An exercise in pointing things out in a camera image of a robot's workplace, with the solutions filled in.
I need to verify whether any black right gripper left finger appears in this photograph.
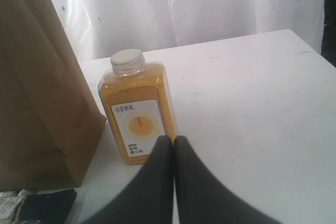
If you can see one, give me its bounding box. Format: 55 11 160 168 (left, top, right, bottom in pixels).
84 135 174 223

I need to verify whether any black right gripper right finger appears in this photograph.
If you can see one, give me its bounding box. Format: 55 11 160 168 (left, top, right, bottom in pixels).
174 136 280 224

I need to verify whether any brown paper bag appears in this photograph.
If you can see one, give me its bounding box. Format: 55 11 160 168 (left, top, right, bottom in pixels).
1 0 106 190

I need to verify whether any yellow millet bottle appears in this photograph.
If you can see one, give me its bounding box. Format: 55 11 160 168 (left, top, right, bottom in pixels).
98 49 178 164

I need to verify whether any black rice vacuum pack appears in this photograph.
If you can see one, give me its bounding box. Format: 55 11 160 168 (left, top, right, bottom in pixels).
1 189 77 223

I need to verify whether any white backdrop curtain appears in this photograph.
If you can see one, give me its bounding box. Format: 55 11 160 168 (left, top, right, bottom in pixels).
52 0 324 61

